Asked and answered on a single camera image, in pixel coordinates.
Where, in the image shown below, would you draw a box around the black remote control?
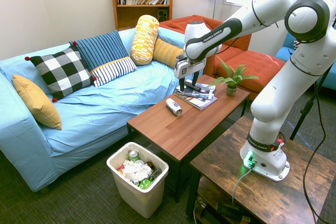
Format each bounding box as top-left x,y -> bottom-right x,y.
183,81 -> 202,91

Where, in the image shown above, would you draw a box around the orange ottoman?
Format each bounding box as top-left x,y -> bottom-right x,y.
214,50 -> 286,101

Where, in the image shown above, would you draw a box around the orange armchair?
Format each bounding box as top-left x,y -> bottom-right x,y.
159,15 -> 252,77

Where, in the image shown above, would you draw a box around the grey cable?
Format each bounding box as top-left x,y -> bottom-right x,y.
232,166 -> 253,205

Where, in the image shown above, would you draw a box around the plain mustard pillow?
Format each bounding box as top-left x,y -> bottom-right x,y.
12,73 -> 63,131

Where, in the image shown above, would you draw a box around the green snack bag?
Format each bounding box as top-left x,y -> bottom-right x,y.
138,178 -> 155,190

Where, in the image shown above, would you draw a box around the blue striped pillow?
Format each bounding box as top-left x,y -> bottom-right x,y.
69,29 -> 131,72

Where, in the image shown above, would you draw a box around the yellow patterned bolster pillow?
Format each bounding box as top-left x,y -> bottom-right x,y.
130,14 -> 160,66

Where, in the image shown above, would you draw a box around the black camera tripod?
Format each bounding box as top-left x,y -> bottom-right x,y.
289,66 -> 333,141

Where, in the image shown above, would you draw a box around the small potted fern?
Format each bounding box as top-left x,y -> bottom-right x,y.
208,56 -> 260,97

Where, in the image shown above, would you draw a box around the wooden bookshelf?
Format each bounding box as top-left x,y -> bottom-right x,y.
108,0 -> 176,31

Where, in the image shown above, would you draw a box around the reddish wooden coffee table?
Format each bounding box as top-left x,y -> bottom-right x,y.
127,74 -> 250,204

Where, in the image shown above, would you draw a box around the black white checked pillow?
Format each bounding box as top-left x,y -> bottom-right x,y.
25,46 -> 97,103

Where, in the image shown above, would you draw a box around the mustard striped pillow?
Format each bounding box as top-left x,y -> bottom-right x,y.
152,38 -> 184,69

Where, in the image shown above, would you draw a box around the navy white striped pillow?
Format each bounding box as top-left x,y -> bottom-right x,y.
90,56 -> 138,88

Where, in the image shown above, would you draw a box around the black power box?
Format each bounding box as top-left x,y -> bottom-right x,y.
216,200 -> 251,222

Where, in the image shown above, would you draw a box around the crumpled white paper tissue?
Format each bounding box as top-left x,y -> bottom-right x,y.
122,159 -> 153,183

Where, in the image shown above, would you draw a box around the blue armchair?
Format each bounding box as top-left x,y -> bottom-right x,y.
275,24 -> 336,91

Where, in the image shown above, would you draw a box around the rustic dark wood table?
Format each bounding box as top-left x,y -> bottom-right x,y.
185,115 -> 336,224

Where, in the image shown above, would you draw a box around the light blue sofa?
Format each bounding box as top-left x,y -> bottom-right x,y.
0,26 -> 204,193

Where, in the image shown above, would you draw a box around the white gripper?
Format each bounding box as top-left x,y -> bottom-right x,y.
174,58 -> 207,92

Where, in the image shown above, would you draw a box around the dark plastic bottle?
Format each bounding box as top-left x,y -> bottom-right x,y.
146,161 -> 161,180

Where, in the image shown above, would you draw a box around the white jasmine tea can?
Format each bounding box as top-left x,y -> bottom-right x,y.
165,98 -> 183,116

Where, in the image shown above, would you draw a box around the glossy magazine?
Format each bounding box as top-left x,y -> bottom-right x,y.
175,82 -> 217,101
174,91 -> 218,111

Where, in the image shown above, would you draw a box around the small black speaker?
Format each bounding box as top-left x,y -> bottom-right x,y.
157,8 -> 169,22

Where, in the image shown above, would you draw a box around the white plastic trash bin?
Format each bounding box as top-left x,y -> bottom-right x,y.
106,142 -> 170,219

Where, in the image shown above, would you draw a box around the clear plastic bin liner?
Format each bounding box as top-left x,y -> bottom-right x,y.
107,142 -> 169,190

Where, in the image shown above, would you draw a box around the black cable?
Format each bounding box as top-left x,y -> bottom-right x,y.
296,0 -> 336,224

